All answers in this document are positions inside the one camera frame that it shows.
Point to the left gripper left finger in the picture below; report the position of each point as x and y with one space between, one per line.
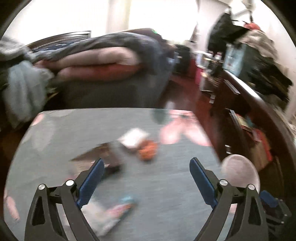
43 221

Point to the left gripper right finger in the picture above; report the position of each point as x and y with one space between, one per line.
249 221

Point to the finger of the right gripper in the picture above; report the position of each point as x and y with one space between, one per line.
267 198

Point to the pale green tissue pack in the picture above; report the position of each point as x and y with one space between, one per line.
99 219

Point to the colourful candy wrapper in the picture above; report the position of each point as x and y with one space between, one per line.
121 210

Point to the dark brown carton box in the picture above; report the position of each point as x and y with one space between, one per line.
106 152

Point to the white small box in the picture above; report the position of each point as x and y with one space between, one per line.
133 138

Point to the orange wrapper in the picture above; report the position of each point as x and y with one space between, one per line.
147 150

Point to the white pink-speckled trash bin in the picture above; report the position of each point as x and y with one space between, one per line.
239 171

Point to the dark wooden sideboard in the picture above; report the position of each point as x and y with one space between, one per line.
217 113

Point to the floral grey-green tablecloth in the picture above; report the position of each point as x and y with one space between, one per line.
169 205

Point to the teal box with clothes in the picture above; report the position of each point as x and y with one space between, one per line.
259 72

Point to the chair draped with blankets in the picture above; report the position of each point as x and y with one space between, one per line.
23 85

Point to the black suitcase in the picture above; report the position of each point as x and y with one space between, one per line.
183 59

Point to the bed with folded quilts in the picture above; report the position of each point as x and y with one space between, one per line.
128 69

